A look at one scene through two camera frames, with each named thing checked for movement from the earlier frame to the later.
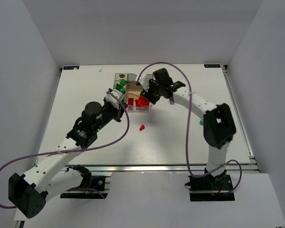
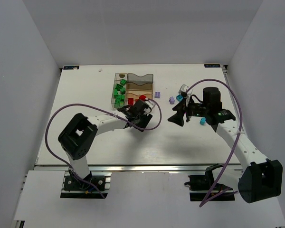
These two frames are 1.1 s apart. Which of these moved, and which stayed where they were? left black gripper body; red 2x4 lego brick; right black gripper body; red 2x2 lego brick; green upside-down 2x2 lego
Moved: right black gripper body; left black gripper body
Stayed: red 2x2 lego brick; red 2x4 lego brick; green upside-down 2x2 lego
